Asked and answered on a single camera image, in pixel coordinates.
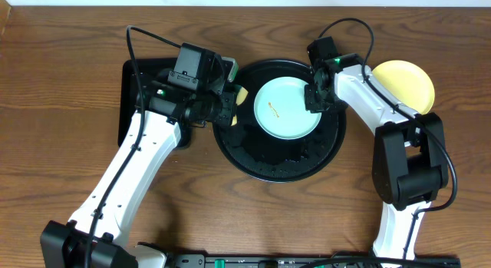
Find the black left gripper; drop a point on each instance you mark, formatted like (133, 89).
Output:
(227, 107)

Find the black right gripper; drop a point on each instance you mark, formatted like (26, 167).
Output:
(313, 107)

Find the yellow green sponge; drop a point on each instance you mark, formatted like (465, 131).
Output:
(241, 95)

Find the mint plate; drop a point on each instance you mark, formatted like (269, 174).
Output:
(279, 108)

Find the yellow plate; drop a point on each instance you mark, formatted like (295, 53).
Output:
(407, 82)

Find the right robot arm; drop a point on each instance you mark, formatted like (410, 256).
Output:
(410, 162)

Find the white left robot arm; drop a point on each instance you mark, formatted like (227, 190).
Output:
(97, 233)

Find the black round tray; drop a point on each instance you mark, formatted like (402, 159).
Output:
(255, 152)

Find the black rectangular tray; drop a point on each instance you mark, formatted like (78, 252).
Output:
(150, 68)

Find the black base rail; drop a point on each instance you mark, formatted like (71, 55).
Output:
(339, 260)

